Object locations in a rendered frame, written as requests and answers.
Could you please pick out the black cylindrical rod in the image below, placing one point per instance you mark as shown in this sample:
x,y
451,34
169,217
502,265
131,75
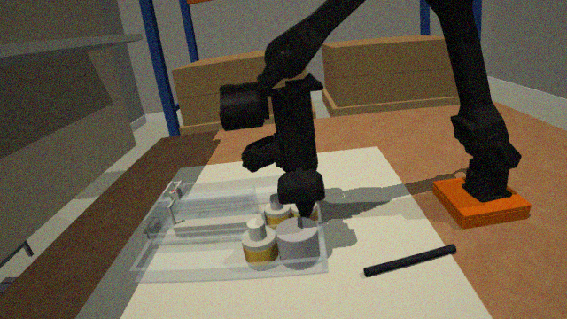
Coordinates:
x,y
413,259

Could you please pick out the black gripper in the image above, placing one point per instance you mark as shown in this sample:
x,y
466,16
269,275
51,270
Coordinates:
x,y
301,185

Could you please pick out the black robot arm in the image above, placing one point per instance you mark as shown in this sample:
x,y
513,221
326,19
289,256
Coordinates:
x,y
478,125

